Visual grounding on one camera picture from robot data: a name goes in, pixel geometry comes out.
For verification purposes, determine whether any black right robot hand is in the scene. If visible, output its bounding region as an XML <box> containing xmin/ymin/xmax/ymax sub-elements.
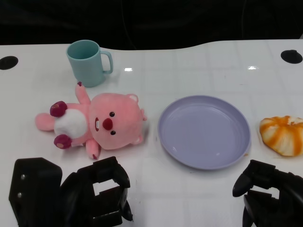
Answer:
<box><xmin>232</xmin><ymin>159</ymin><xmax>303</xmax><ymax>227</ymax></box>

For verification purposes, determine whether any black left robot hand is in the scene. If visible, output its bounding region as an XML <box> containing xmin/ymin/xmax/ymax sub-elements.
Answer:
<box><xmin>9</xmin><ymin>156</ymin><xmax>134</xmax><ymax>227</ymax></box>

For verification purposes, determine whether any pink plush beaver doll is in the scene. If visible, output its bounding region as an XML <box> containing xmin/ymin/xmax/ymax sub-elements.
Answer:
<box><xmin>35</xmin><ymin>81</ymin><xmax>149</xmax><ymax>160</ymax></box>

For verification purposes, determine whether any lilac plastic plate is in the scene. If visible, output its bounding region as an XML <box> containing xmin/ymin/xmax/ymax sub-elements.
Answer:
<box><xmin>158</xmin><ymin>95</ymin><xmax>251</xmax><ymax>171</ymax></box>

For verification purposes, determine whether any orange and white bread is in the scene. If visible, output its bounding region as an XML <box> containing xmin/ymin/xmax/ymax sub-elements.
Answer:
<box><xmin>259</xmin><ymin>115</ymin><xmax>303</xmax><ymax>157</ymax></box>

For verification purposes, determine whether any black round table grommet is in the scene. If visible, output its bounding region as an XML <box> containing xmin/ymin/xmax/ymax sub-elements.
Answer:
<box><xmin>280</xmin><ymin>49</ymin><xmax>303</xmax><ymax>64</ymax></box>
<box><xmin>0</xmin><ymin>56</ymin><xmax>19</xmax><ymax>70</ymax></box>

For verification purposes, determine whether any teal plastic mug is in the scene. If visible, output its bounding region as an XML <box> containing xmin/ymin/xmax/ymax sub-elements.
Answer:
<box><xmin>66</xmin><ymin>39</ymin><xmax>114</xmax><ymax>88</ymax></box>

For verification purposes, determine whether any thin dark background cable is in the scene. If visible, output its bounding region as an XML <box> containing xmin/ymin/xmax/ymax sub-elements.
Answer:
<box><xmin>119</xmin><ymin>0</ymin><xmax>138</xmax><ymax>49</ymax></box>

